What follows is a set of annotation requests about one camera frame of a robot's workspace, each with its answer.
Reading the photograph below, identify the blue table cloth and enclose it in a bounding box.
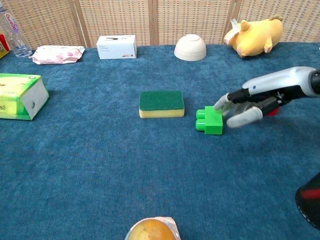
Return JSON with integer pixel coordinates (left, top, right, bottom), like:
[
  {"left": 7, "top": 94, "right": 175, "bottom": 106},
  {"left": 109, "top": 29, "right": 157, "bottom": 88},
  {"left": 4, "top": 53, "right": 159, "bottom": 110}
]
[{"left": 0, "top": 41, "right": 320, "bottom": 240}]

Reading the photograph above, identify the orange bowl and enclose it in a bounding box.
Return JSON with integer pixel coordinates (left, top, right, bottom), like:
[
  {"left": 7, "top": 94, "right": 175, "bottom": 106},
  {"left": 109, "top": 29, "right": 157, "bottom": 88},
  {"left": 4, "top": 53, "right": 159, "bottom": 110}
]
[{"left": 124, "top": 216, "right": 181, "bottom": 240}]

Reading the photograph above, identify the yellow and red snack box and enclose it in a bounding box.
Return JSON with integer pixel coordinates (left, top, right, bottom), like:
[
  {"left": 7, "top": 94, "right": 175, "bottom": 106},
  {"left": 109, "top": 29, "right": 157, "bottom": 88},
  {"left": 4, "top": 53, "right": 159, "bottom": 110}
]
[{"left": 0, "top": 32, "right": 12, "bottom": 60}]

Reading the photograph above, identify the beige upturned bowl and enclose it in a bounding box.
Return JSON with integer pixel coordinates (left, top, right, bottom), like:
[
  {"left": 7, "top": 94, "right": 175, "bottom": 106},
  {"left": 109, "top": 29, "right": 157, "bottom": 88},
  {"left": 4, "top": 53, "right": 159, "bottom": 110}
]
[{"left": 173, "top": 33, "right": 208, "bottom": 62}]

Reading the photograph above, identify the clear plastic water bottle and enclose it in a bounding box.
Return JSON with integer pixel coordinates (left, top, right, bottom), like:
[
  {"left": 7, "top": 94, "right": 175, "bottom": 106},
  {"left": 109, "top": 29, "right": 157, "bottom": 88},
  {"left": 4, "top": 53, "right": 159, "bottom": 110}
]
[{"left": 0, "top": 4, "right": 33, "bottom": 58}]

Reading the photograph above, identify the white stapler box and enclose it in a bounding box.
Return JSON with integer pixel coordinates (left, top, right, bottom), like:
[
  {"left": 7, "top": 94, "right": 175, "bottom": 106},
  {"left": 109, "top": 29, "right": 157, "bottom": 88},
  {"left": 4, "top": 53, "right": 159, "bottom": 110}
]
[{"left": 96, "top": 34, "right": 138, "bottom": 60}]

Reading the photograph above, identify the green tissue box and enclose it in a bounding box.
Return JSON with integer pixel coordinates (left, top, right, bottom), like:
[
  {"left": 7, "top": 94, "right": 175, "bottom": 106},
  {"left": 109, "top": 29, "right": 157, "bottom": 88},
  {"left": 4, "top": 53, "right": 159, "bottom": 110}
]
[{"left": 0, "top": 73, "right": 50, "bottom": 121}]

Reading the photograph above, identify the black pen holder cup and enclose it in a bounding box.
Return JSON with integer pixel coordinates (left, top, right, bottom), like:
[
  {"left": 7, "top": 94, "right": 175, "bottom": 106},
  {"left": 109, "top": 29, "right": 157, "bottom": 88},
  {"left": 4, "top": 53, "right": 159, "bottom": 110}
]
[{"left": 294, "top": 171, "right": 320, "bottom": 231}]

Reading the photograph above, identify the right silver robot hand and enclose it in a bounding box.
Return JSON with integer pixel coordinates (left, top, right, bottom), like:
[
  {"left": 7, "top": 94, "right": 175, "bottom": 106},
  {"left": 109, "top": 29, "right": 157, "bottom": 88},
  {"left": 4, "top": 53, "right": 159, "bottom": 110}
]
[{"left": 214, "top": 66, "right": 320, "bottom": 129}]

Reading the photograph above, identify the green plastic building block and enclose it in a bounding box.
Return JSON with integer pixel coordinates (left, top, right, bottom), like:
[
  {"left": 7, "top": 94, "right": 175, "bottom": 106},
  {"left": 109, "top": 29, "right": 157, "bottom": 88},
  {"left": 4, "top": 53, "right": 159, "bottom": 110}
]
[{"left": 194, "top": 105, "right": 224, "bottom": 136}]

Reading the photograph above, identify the yellow plush pig toy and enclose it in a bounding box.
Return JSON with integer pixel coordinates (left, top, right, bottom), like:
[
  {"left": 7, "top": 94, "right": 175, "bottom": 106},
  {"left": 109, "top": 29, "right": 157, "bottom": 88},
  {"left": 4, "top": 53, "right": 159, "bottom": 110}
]
[{"left": 223, "top": 14, "right": 284, "bottom": 59}]

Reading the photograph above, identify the green and yellow sponge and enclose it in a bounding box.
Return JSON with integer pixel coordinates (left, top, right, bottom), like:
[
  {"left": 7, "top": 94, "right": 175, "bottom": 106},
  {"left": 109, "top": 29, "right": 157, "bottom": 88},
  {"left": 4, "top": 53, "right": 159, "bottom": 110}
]
[{"left": 138, "top": 90, "right": 186, "bottom": 119}]

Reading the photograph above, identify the pink wet wipes pack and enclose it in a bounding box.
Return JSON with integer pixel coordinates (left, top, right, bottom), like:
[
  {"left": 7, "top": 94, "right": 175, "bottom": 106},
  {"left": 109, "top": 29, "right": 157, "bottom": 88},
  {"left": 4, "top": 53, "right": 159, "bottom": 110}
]
[{"left": 28, "top": 45, "right": 86, "bottom": 65}]

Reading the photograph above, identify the wicker folding screen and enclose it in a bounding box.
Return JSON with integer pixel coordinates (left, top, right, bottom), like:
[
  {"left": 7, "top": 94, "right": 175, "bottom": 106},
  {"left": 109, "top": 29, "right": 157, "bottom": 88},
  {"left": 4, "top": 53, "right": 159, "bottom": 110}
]
[{"left": 0, "top": 0, "right": 320, "bottom": 51}]

